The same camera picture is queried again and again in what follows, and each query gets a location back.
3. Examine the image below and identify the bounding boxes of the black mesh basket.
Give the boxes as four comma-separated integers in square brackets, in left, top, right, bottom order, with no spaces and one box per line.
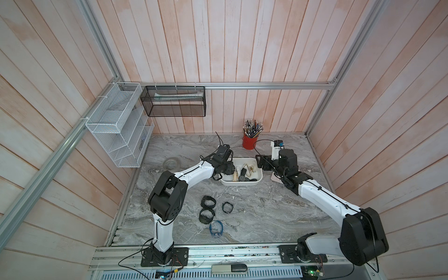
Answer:
[140,85,207,117]

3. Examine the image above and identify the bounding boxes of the beige strap watch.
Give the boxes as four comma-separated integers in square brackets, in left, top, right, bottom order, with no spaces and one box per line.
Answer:
[233,166,240,181]

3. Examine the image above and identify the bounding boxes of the red pen cup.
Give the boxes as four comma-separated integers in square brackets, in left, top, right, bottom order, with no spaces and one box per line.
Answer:
[242,134,258,150]

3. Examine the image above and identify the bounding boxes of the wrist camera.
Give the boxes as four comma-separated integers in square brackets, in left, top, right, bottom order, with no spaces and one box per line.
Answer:
[213,144,232,162]
[271,140,284,161]

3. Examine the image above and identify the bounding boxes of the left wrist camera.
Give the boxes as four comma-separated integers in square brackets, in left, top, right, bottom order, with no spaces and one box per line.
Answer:
[213,144,232,162]

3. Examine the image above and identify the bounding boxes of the black strap watch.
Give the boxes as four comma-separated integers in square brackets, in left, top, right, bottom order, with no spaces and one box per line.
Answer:
[239,168,247,182]

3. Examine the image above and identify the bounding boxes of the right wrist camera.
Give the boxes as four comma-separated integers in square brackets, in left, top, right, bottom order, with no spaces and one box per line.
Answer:
[271,140,284,161]

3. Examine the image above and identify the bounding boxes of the pens in cup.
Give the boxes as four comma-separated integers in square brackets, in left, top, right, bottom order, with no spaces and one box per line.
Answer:
[243,119,264,138]

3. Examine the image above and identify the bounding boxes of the gold beige watch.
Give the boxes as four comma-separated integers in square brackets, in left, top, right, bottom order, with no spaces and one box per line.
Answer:
[245,164,254,177]

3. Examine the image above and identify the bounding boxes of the black square smartwatch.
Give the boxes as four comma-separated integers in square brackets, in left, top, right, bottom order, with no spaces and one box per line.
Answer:
[222,201,234,214]

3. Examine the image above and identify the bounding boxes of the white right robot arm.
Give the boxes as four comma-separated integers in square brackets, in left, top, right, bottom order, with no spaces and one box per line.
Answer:
[255,147,389,266]

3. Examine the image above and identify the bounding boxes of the clear tape roll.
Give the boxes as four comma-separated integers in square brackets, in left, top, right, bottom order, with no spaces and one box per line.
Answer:
[162,157,181,173]

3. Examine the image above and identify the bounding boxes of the grey remote device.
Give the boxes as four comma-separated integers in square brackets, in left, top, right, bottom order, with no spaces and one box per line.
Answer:
[211,264,249,275]

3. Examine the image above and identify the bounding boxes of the blue transparent watch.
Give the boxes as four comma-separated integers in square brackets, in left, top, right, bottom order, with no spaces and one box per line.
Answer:
[209,220,224,238]

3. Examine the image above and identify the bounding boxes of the white wire mesh shelf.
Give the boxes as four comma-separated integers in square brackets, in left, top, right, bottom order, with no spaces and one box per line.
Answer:
[86,82,154,168]

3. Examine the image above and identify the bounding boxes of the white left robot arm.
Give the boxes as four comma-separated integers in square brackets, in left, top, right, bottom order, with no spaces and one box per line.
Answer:
[141,155,235,267]

